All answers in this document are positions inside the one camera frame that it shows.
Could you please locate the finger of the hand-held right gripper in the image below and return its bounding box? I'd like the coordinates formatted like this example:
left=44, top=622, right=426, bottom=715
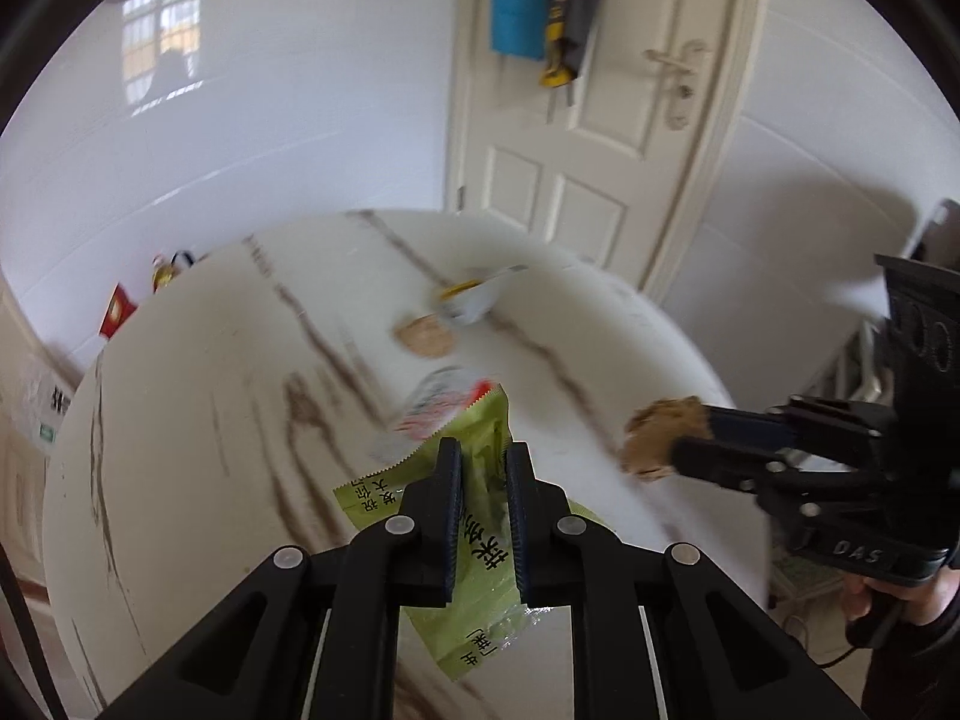
left=673, top=441, right=890, bottom=496
left=701, top=396, right=890, bottom=451

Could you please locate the round marble table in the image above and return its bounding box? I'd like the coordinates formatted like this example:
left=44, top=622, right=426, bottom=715
left=41, top=208, right=773, bottom=720

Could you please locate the green snack packet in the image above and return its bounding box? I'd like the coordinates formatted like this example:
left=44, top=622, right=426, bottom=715
left=332, top=382, right=537, bottom=683

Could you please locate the white and yellow wrapper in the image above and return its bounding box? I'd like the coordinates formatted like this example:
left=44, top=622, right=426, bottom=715
left=437, top=265, right=530, bottom=325

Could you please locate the round brown biscuit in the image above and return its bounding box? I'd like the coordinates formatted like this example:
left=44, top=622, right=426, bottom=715
left=394, top=315, right=455, bottom=357

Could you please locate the person's right hand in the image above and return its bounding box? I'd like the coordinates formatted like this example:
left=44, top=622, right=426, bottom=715
left=840, top=551, right=960, bottom=650

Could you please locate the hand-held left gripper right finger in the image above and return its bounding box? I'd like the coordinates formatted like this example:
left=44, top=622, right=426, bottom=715
left=504, top=442, right=871, bottom=720

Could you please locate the white and red wrapper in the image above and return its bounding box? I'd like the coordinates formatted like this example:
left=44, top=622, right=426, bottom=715
left=371, top=366, right=496, bottom=462

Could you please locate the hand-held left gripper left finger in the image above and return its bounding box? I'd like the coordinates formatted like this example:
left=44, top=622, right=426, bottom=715
left=94, top=436, right=464, bottom=720

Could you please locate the white door frame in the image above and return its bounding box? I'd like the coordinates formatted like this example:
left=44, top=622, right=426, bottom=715
left=637, top=0, right=773, bottom=305

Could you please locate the wall poster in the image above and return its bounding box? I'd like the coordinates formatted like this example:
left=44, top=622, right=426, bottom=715
left=15, top=367, right=76, bottom=458

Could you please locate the brown paper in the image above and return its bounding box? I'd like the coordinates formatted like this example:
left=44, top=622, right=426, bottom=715
left=619, top=396, right=710, bottom=485

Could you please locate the white panel door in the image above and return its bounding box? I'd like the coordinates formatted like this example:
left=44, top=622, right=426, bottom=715
left=450, top=0, right=751, bottom=286

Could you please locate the red packet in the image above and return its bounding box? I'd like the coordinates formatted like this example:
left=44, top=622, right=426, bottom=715
left=99, top=283, right=138, bottom=338

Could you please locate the person's right forearm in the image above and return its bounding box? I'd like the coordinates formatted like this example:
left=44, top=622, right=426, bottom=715
left=861, top=600, right=960, bottom=720

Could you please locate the metal door handle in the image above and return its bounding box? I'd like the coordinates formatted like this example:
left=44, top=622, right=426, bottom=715
left=645, top=41, right=710, bottom=128

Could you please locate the black cable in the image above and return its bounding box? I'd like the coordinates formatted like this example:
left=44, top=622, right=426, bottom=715
left=784, top=600, right=875, bottom=670

